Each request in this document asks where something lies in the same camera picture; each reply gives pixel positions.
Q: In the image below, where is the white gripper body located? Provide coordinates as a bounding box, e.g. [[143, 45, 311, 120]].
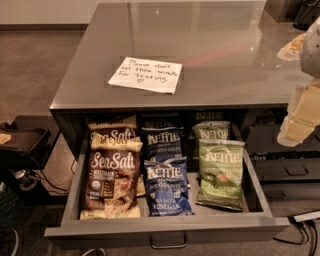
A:
[[288, 79, 320, 129]]

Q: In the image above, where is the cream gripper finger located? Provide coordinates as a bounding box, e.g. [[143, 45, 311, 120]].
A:
[[277, 116, 314, 147]]

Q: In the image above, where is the brown sea salt bag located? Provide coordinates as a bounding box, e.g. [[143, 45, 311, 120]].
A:
[[91, 128, 143, 152], [84, 149, 140, 210]]

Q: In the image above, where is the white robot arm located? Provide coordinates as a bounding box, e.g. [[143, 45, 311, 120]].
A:
[[277, 17, 320, 147]]

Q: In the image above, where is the dark drawer unit right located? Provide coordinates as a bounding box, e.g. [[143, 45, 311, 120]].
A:
[[246, 125, 320, 200]]

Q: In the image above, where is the front green Kettle chip bag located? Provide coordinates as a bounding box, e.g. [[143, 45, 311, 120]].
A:
[[196, 139, 244, 211]]

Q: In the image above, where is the green kettle chip bag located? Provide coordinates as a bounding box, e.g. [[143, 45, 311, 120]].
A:
[[192, 121, 230, 139], [196, 139, 244, 211]]

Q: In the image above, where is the black bin on counter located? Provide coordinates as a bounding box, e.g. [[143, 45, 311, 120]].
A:
[[293, 0, 320, 31]]

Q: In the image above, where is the middle green Kettle chip bag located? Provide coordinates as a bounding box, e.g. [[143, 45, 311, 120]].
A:
[[192, 121, 230, 139]]

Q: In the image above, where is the rear dark Kettle bag right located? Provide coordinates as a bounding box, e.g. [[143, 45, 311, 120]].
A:
[[194, 111, 224, 122]]

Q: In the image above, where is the grey open top drawer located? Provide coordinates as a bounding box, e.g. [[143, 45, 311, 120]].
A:
[[44, 123, 290, 249]]

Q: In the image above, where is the middle blue Kettle chip bag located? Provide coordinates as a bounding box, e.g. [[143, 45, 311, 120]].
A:
[[142, 127, 183, 162]]

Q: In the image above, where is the blue kettle chip bag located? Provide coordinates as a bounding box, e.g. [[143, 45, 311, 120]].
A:
[[144, 157, 193, 217], [142, 127, 183, 162]]

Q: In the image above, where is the front blue Kettle chip bag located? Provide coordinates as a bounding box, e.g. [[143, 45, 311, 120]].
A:
[[144, 157, 193, 217]]

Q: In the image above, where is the rear dark Kettle chip bag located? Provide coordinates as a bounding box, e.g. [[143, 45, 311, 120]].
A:
[[141, 113, 180, 128]]

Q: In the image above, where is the rear brown chip bag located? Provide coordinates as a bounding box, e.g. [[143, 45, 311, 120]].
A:
[[87, 115, 137, 130]]

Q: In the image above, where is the grey counter cabinet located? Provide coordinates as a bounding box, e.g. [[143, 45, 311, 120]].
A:
[[50, 0, 311, 155]]

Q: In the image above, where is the white handwritten paper note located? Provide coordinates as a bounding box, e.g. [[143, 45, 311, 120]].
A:
[[108, 57, 182, 94]]

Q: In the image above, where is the black cart left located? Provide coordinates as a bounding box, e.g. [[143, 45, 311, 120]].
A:
[[0, 115, 60, 204]]

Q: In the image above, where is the black crate lower left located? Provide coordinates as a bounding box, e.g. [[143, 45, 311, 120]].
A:
[[0, 182, 24, 231]]

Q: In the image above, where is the black cables right floor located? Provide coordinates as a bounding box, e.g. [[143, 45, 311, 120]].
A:
[[273, 216, 319, 256]]

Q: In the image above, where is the metal drawer handle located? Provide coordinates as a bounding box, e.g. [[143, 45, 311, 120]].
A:
[[150, 232, 187, 250]]

